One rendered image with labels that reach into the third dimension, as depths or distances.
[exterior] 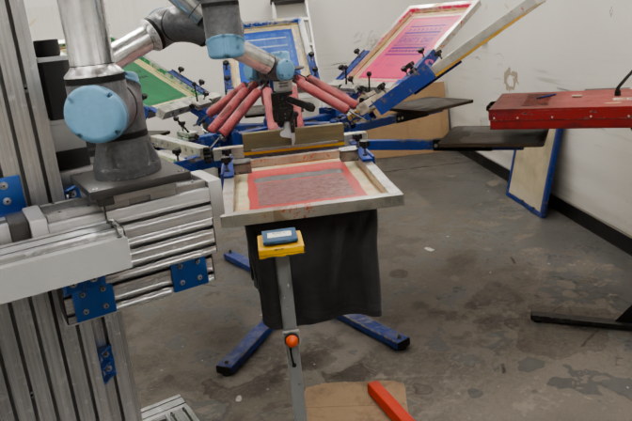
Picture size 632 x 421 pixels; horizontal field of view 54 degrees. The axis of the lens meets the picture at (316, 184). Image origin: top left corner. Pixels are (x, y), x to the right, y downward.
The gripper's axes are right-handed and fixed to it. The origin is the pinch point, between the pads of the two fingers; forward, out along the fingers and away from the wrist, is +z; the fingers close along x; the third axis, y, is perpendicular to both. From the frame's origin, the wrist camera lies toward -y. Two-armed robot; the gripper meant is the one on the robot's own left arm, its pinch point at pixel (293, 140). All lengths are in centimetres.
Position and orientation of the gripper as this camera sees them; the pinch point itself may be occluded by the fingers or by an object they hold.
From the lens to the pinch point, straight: 249.6
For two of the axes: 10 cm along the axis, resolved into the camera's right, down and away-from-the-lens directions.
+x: 1.2, 2.5, -9.6
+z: 0.9, 9.6, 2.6
